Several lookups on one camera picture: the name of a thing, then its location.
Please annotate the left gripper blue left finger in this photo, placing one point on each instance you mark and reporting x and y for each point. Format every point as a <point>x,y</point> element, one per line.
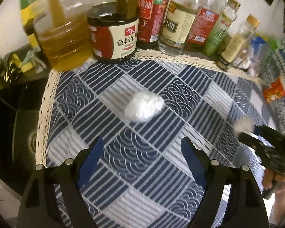
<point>87,160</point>

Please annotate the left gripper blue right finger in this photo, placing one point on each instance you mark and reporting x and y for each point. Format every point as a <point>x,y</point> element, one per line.
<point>197,161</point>

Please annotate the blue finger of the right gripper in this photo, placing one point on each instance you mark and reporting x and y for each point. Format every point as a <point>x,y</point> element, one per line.
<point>259,147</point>
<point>270,135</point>

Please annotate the small white tissue ball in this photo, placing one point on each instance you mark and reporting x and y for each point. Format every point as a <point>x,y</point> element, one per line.
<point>243,125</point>

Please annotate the black kitchen sink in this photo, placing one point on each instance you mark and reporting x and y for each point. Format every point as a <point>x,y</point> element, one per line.
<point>19,113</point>

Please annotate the red paper cup with straw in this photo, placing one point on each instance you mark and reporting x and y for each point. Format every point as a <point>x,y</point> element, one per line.
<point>276,90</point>

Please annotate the patterned woven blue cloth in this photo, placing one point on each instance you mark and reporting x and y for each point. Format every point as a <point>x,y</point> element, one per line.
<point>275,66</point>

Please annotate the blue white patterned tablecloth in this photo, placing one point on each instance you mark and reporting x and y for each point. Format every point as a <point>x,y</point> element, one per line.
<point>142,178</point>

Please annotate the green packet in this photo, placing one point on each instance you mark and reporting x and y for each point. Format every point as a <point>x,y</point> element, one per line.
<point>274,44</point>

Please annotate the small gold cap bottle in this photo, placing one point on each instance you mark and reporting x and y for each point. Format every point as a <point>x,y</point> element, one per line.
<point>238,42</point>

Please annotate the yellow green sponge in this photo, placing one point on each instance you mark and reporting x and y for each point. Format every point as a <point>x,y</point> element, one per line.
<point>31,64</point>

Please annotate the green label oil bottle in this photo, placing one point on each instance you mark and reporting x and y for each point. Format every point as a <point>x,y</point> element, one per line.
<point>227,16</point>

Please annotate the black yellow dish cloth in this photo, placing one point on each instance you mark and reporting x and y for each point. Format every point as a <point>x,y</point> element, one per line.
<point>10,68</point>

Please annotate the dark soy sauce jug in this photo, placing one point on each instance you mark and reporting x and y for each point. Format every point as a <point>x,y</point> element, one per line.
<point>113,29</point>

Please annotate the clear cooking oil jug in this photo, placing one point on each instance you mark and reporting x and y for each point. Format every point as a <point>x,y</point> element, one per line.
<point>62,32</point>

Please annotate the red label clear bottle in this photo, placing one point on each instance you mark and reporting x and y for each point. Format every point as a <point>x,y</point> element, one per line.
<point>207,15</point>

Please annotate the green yellow sauce bottle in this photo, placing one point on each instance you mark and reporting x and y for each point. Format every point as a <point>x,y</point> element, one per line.
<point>28,12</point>

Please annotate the white vinegar bottle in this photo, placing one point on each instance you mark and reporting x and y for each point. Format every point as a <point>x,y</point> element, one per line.
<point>177,25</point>

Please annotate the red label soy sauce bottle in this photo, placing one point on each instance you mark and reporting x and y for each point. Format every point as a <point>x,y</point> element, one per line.
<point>151,15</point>

